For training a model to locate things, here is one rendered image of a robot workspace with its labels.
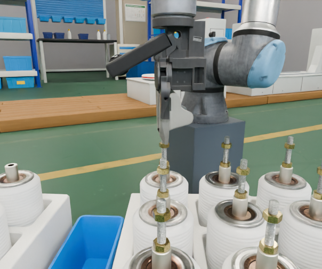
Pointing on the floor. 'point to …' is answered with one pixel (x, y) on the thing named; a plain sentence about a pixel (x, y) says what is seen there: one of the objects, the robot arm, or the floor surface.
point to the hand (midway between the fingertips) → (160, 134)
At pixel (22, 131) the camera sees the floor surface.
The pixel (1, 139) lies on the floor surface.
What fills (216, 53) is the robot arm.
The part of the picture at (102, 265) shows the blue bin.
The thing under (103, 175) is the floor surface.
